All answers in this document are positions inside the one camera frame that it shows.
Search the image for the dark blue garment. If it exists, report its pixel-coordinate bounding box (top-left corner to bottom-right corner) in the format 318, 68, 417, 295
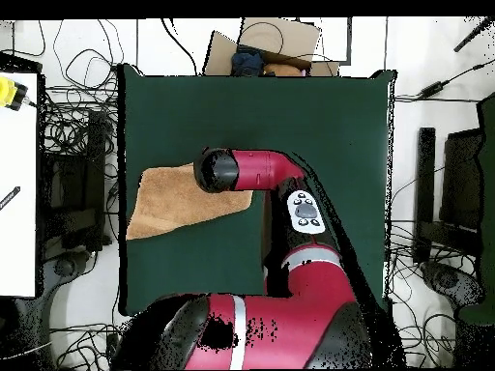
230, 47, 266, 77

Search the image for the white board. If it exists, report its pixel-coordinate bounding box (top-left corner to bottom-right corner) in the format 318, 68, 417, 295
0, 71, 39, 298

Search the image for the black marker pen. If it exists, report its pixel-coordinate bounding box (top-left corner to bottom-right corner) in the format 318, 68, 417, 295
0, 185, 21, 212

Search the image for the brown cardboard box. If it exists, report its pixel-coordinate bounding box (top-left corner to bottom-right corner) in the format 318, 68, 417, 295
202, 16, 341, 77

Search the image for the dark green table cloth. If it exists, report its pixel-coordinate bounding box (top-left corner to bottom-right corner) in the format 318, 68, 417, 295
117, 63, 399, 316

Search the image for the thin black rod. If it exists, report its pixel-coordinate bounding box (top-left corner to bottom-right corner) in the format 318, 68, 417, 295
452, 16, 495, 53

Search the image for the black upright bar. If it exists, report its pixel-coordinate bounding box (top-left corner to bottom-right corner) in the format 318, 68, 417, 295
412, 127, 437, 264

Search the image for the tan terry towel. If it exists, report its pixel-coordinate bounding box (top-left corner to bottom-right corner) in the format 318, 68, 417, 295
126, 162, 254, 242

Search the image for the black monitor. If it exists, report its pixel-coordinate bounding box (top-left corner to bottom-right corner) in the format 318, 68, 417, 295
440, 128, 484, 233

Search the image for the yellow and black tool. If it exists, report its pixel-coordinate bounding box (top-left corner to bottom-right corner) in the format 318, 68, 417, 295
0, 75, 29, 112

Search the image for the black power adapter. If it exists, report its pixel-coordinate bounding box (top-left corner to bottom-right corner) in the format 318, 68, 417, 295
417, 79, 451, 99

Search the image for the orange garment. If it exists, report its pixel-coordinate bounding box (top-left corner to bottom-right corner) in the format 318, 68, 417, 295
263, 62, 306, 77

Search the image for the dark grey stand base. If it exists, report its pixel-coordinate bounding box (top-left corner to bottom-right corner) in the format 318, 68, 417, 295
421, 261, 484, 308
42, 250, 91, 295

